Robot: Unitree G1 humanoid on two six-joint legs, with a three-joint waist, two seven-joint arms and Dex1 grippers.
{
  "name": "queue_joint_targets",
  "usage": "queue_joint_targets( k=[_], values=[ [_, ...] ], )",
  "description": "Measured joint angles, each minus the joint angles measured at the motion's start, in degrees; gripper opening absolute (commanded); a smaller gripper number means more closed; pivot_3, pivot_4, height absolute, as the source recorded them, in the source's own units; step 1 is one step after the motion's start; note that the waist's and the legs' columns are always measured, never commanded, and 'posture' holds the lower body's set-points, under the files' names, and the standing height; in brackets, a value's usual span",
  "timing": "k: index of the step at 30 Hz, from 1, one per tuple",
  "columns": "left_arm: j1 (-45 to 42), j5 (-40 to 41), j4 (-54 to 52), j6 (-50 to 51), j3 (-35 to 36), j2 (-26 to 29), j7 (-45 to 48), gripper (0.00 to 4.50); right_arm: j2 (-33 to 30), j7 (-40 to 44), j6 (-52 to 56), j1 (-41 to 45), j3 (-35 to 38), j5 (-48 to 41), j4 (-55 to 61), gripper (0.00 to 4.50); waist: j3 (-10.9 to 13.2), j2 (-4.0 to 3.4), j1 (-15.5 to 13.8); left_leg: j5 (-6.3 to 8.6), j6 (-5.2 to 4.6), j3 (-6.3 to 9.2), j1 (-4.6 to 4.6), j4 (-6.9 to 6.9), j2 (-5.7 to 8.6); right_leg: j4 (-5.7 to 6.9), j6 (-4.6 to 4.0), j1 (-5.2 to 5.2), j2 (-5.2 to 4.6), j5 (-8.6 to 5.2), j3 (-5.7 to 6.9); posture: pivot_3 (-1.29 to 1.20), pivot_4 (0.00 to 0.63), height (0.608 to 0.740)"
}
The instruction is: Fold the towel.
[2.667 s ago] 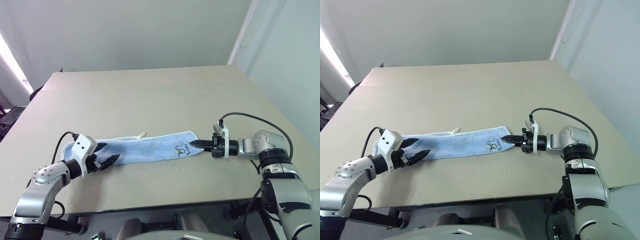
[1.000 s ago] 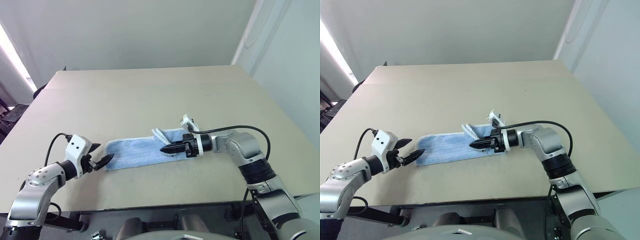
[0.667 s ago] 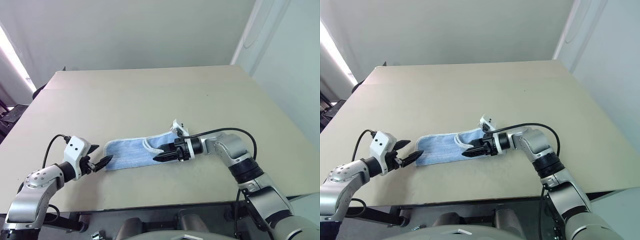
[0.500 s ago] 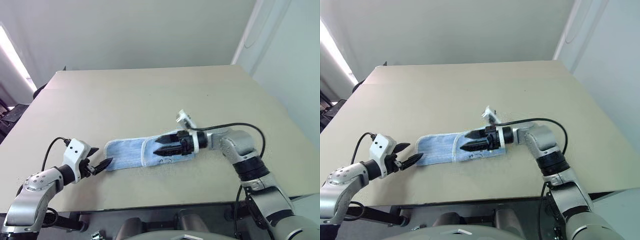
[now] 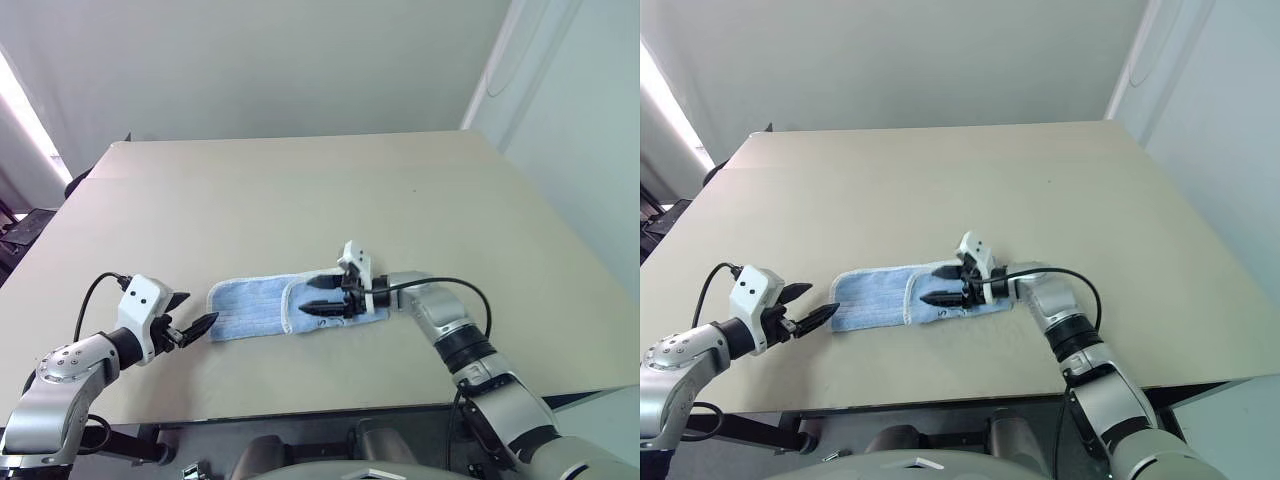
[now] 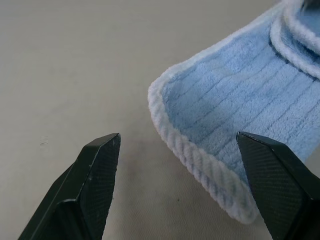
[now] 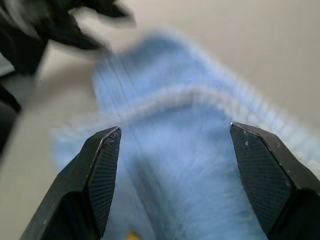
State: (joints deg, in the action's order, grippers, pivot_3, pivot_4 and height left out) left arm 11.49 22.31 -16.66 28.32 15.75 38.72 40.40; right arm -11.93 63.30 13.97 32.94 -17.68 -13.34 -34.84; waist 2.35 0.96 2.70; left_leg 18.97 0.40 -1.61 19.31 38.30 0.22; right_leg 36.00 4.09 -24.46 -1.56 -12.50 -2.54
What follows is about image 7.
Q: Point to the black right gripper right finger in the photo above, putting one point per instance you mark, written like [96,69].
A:
[272,185]

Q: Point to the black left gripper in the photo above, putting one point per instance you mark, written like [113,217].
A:
[22,42]

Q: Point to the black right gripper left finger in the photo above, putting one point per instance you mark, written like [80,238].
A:
[75,195]

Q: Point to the light blue fluffy towel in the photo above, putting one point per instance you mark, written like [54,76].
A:
[180,160]

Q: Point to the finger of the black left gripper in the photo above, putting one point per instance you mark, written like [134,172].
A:
[107,8]

